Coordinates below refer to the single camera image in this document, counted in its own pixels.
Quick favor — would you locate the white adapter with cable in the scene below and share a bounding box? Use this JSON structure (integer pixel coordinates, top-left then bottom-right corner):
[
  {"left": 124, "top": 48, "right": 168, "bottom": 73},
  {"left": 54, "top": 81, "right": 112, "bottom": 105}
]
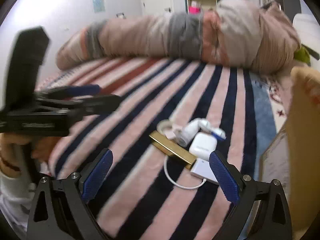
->
[{"left": 163, "top": 156, "right": 219, "bottom": 190}]

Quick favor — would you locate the white earbuds case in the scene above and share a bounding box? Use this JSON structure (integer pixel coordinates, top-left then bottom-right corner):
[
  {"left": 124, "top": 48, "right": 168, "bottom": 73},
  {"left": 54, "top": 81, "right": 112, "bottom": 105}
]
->
[{"left": 189, "top": 132, "right": 217, "bottom": 161}]

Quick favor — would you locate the pink bag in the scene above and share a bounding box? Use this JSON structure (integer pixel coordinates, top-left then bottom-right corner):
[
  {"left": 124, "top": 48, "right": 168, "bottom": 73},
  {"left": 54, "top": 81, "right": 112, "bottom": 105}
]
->
[{"left": 188, "top": 6, "right": 201, "bottom": 14}]

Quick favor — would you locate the brown cardboard box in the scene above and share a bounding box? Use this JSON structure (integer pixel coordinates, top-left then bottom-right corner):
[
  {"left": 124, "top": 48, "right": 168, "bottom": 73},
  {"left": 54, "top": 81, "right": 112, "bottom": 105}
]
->
[{"left": 258, "top": 65, "right": 320, "bottom": 240}]

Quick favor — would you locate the white headboard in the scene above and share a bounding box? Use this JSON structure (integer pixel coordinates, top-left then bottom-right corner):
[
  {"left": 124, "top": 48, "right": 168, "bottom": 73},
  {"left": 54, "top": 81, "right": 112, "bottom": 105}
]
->
[{"left": 292, "top": 12, "right": 320, "bottom": 68}]

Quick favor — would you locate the tape roll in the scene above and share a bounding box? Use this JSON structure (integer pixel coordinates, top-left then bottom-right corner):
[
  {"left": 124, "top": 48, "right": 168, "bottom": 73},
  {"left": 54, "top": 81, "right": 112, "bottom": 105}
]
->
[{"left": 157, "top": 120, "right": 176, "bottom": 140}]

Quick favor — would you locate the wall poster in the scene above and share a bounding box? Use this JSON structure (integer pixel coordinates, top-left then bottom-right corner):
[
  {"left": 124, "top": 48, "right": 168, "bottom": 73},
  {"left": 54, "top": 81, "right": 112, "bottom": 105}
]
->
[{"left": 92, "top": 0, "right": 105, "bottom": 13}]

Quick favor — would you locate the person's left hand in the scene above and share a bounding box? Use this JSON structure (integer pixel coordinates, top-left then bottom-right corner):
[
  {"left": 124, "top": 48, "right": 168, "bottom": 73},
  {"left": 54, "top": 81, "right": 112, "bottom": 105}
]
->
[{"left": 1, "top": 133, "right": 61, "bottom": 178}]

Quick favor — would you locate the rolled striped duvet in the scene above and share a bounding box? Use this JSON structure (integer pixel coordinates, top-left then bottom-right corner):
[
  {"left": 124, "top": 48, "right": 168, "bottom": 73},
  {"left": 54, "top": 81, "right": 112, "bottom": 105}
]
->
[{"left": 56, "top": 0, "right": 301, "bottom": 75}]

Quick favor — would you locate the green plush pillow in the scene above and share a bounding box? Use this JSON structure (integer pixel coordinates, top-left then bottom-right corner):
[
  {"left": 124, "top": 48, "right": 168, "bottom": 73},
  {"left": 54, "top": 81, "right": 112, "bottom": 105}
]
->
[{"left": 293, "top": 44, "right": 311, "bottom": 67}]

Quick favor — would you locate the gold bar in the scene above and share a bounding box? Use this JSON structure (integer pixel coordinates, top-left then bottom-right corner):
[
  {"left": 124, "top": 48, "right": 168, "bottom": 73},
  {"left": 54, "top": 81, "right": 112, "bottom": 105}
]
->
[{"left": 149, "top": 131, "right": 196, "bottom": 170}]

